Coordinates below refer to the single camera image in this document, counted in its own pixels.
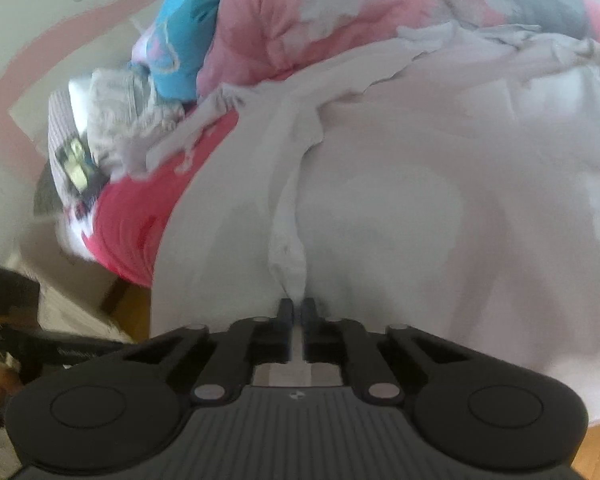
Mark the black smartphone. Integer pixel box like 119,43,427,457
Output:
54,136,106,221

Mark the person's left hand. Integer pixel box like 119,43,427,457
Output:
0,364,26,428

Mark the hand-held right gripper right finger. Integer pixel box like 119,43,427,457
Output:
300,297,473,406

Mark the white crumpled clothes pile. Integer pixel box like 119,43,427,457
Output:
87,67,221,182

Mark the white shirt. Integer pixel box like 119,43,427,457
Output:
147,22,600,427

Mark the blue quilt with bow print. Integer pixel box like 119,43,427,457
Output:
127,0,241,107

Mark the pink floral bed blanket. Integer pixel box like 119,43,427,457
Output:
57,110,241,289

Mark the pink and grey floral quilt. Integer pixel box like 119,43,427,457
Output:
195,0,600,102

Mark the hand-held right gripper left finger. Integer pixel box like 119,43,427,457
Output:
125,298,295,406

